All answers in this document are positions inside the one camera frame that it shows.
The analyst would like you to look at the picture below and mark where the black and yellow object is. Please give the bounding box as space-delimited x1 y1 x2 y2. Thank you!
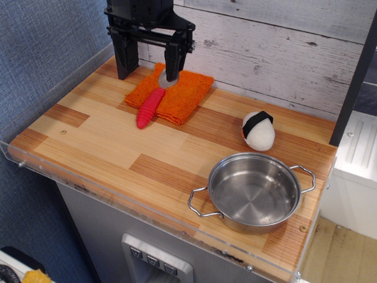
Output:
1 246 45 279

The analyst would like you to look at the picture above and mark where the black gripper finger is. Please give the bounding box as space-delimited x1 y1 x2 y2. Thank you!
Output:
164 42 187 82
110 29 138 70

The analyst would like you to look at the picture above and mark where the silver dispenser button panel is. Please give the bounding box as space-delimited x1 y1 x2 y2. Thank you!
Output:
121 233 194 282

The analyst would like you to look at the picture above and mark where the red handled metal spoon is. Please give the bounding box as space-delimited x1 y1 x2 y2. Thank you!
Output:
136 69 180 129

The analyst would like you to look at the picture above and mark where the grey toy fridge cabinet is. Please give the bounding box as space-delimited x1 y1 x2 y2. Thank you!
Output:
58 184 268 282

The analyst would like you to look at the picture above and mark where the white plush egg black band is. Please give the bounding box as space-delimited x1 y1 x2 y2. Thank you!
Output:
242 111 275 152

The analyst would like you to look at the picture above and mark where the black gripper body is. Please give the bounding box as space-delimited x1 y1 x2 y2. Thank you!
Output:
104 1 196 53

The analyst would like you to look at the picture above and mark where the orange knitted cloth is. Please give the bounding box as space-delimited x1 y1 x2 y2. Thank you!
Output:
125 62 214 125

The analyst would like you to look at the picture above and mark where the clear acrylic table guard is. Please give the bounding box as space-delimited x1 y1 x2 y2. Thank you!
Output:
1 42 335 282

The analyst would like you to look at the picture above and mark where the stainless steel pot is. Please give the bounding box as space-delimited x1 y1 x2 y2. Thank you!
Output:
187 152 316 235

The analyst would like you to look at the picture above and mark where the dark right vertical post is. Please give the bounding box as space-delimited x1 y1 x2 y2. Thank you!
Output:
329 12 376 147

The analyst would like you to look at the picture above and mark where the white ridged side counter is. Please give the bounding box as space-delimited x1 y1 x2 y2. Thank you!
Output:
320 111 376 239

